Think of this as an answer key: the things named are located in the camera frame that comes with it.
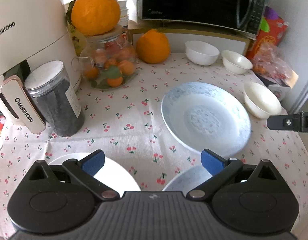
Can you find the black Midea microwave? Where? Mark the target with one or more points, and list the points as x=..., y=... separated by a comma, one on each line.
x=244, y=16

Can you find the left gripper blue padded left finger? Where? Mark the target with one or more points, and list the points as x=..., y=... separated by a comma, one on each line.
x=82, y=173

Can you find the plastic bag of snacks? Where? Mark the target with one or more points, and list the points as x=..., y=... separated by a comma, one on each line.
x=270, y=61

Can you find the large orange on table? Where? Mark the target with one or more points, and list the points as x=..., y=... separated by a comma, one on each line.
x=153, y=47

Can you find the large blue patterned plate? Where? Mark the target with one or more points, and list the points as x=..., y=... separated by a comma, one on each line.
x=203, y=116

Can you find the cream bowl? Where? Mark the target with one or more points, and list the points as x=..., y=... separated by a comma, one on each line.
x=260, y=101
x=235, y=62

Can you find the white plate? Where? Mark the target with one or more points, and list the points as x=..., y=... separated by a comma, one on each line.
x=111, y=174

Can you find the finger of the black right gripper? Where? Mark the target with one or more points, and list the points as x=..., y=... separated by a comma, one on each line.
x=295, y=122

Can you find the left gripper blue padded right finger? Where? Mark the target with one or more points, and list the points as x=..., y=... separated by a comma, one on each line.
x=222, y=171

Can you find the red snack box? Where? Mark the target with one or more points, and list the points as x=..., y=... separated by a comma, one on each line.
x=272, y=30

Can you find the clear canister of black seeds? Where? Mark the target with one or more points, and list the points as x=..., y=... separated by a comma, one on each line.
x=52, y=93

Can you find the white shelf with wood frame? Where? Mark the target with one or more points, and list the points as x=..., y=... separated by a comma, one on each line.
x=178, y=33

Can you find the cream Changhong air fryer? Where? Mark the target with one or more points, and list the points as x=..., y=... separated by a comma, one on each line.
x=32, y=32

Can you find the white bowl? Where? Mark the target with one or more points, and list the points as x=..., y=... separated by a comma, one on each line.
x=201, y=53

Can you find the large orange on jar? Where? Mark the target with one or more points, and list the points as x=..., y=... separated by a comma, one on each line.
x=93, y=17

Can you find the glass jar of kumquats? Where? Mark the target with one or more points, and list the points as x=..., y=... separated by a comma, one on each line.
x=107, y=60

